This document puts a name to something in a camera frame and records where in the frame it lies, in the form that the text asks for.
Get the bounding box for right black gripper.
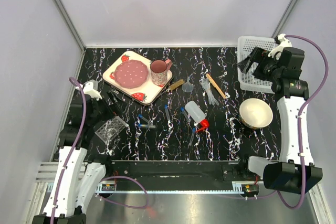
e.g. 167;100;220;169
237;46;282;82

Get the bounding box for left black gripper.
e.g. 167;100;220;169
88;89;128;125

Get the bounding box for blue capped test tube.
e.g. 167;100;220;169
188;128;196;147
164;105;171;123
138;114;156;129
180;107;191;122

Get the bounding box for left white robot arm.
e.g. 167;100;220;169
32;91;122;223

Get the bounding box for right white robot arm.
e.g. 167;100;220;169
238;47;323;194

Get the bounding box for white plastic basket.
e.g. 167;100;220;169
237;36;277;93

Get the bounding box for pink dotted plate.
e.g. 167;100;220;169
114;60;149;89

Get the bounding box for cream strawberry tray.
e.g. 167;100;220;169
102;51;173;105

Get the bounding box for clear test tube rack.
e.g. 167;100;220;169
95;116;129;143

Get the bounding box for wooden test tube clamp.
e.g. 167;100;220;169
205;73;227;99

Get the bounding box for cream floral bowl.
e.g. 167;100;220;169
239;98;273;130

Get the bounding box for clear plastic pipettes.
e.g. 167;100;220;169
200;78;219;105

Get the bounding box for pink patterned mug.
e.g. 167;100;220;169
150;59;173;86

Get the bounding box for clear plastic funnel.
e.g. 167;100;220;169
181;77;194;93

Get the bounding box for white wash bottle red cap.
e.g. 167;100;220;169
184;101;209;132

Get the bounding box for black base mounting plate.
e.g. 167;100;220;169
106;161;261;192

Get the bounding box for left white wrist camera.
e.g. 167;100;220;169
82;80;102;101

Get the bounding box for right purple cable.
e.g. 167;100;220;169
217;35;329;209

